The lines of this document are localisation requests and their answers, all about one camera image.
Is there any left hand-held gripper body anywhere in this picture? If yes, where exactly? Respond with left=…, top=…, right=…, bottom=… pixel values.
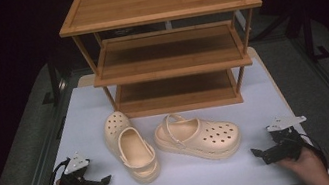
left=53, top=148, right=99, bottom=185

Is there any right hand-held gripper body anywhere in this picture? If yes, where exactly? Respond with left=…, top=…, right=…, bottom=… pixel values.
left=262, top=111, right=314, bottom=166

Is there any beige foam clog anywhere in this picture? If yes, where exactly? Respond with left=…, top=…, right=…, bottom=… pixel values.
left=149, top=102, right=245, bottom=170
left=100, top=105, right=163, bottom=185

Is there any person's right hand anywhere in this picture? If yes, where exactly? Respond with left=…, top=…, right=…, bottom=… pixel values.
left=275, top=145, right=329, bottom=185

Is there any white table sheet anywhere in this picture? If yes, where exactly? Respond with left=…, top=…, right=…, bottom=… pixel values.
left=19, top=47, right=329, bottom=185

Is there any black metal stand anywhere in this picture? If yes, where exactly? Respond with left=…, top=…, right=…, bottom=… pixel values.
left=35, top=53, right=65, bottom=109
left=298, top=6, right=329, bottom=65

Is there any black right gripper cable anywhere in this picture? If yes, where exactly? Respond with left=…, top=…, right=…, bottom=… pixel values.
left=295, top=128, right=329, bottom=176

